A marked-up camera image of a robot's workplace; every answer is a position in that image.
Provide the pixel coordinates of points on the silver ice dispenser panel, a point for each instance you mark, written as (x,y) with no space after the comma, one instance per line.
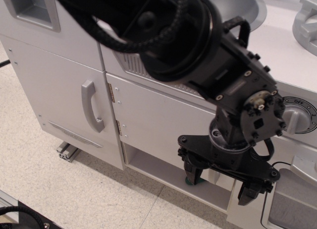
(42,13)

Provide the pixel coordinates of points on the silver fridge door handle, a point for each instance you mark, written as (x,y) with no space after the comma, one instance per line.
(87,93)

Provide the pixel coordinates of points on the white toy kitchen unit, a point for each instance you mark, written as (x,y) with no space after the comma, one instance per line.
(294,69)

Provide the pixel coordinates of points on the silver oven timer knob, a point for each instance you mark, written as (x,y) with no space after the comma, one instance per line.
(300,116)

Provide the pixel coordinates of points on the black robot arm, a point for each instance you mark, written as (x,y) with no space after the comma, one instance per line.
(186,42)

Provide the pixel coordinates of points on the white cabinet door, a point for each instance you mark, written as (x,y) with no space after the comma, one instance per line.
(152,122)

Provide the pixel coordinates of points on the white oven door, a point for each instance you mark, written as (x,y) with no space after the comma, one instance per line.
(292,204)

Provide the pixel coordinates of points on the silver fridge logo badge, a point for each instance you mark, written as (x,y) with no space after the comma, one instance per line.
(75,135)

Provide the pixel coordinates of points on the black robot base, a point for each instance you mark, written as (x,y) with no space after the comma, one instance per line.
(16,215)

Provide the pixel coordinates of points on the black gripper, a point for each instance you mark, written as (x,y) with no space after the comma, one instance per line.
(241,162)

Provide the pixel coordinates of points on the aluminium extrusion bar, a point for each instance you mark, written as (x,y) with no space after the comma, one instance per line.
(67,151)

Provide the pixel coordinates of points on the white fridge door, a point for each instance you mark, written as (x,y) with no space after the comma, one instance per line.
(52,85)

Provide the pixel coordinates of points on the silver oven door handle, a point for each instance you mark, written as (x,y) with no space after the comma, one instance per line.
(306,170)

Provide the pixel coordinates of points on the silver toy sink bowl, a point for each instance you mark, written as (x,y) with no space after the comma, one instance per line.
(254,11)

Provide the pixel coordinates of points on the silver stove burner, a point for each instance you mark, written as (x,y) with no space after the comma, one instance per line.
(305,26)

